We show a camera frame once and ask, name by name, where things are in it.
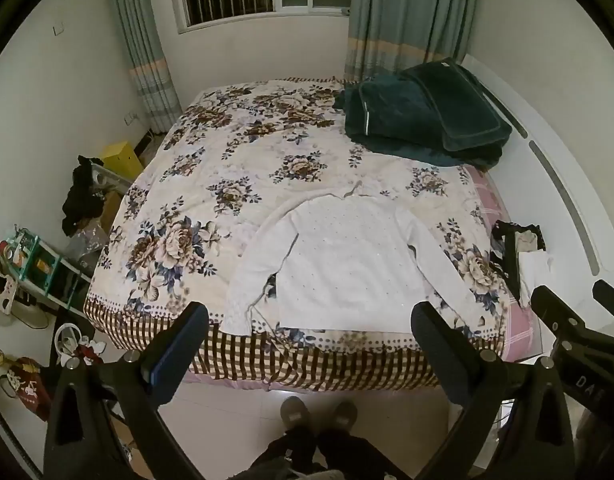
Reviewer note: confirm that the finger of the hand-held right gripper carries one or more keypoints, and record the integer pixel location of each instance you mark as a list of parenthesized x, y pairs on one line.
[(557, 307), (609, 297)]

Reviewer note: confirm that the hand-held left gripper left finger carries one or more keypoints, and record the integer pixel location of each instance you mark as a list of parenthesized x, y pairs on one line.
[(163, 366)]

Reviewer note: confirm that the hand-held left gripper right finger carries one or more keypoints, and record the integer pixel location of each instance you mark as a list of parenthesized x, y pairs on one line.
[(449, 360)]

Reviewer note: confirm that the white knit sweater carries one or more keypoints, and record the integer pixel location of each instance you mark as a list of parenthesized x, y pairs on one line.
[(347, 260)]

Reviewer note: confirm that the pile of clothes at bedside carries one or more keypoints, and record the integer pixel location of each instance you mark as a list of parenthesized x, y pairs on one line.
[(507, 260)]

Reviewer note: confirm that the pile of black clothes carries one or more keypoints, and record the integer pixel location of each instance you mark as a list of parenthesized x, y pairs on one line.
[(84, 195)]

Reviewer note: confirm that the white folded cloth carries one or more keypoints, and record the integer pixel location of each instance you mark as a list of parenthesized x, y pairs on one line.
[(534, 275)]

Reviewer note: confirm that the pink bed sheet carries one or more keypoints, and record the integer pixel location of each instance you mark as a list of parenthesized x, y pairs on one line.
[(523, 332)]

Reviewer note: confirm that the white slippers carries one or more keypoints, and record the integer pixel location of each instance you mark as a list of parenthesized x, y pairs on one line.
[(67, 342)]

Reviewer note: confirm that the person's right shoe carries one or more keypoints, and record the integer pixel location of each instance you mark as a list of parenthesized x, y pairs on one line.
[(345, 414)]

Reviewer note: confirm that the person's shoe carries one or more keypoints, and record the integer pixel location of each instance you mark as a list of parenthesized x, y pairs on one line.
[(345, 414), (294, 412)]

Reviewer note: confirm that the red bag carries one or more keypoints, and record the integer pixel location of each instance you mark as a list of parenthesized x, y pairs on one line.
[(29, 390)]

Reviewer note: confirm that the person's left shoe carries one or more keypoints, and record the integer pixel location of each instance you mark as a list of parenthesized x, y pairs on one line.
[(294, 412)]

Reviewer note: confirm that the clear plastic bag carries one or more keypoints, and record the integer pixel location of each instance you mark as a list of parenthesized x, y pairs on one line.
[(89, 245)]

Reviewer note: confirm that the white curved headboard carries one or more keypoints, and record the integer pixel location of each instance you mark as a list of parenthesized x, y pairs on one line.
[(562, 160)]

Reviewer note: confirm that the person's left leg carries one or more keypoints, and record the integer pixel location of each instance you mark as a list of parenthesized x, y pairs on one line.
[(287, 452)]

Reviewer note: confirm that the teal shelf rack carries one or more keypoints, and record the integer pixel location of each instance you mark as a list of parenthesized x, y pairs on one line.
[(42, 267)]

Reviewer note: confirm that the dark green folded blanket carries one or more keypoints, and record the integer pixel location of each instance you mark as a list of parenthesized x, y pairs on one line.
[(427, 152)]

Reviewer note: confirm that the yellow box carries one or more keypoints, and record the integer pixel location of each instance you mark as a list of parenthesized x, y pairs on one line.
[(122, 160)]

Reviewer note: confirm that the floral quilt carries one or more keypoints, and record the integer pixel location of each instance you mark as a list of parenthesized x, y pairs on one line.
[(227, 160)]

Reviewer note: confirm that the dark green pillow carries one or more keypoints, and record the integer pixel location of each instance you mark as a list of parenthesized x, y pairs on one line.
[(462, 105), (392, 107)]

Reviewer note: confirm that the grey-green curtain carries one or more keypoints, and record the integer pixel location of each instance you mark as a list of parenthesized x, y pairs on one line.
[(147, 60), (402, 15)]

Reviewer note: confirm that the wall socket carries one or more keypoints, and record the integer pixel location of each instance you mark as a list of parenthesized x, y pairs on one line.
[(130, 119)]

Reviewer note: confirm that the wall switch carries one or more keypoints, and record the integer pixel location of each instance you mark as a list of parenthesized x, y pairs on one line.
[(58, 29)]

